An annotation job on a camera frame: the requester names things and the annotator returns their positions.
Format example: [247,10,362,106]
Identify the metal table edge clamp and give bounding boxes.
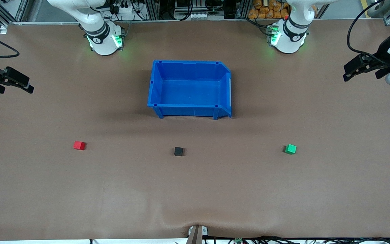
[186,224,209,244]

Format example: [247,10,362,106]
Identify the blue plastic storage bin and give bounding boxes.
[147,60,232,120]

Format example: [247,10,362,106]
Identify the white power strip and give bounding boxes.
[109,0,142,16]

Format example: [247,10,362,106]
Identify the orange bagged items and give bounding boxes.
[248,0,291,20]

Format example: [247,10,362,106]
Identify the white terminal block device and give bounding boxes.
[174,0,225,21]

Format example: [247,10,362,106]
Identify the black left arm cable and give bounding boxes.
[347,0,390,66]

